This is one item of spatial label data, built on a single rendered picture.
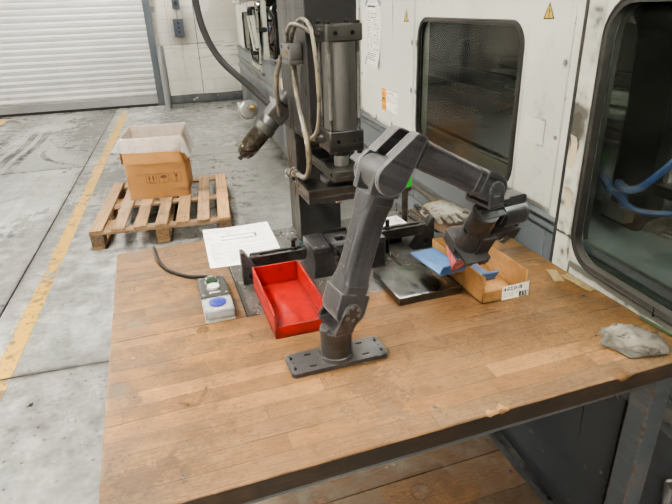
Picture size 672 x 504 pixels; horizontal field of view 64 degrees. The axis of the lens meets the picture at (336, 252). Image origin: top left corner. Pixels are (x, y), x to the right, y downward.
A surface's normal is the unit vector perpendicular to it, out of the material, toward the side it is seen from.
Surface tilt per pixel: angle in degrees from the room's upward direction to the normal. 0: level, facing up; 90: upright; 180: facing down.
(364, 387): 0
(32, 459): 0
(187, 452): 0
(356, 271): 83
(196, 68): 90
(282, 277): 90
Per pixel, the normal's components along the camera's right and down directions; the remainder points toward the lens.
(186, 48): 0.26, 0.39
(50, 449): -0.04, -0.91
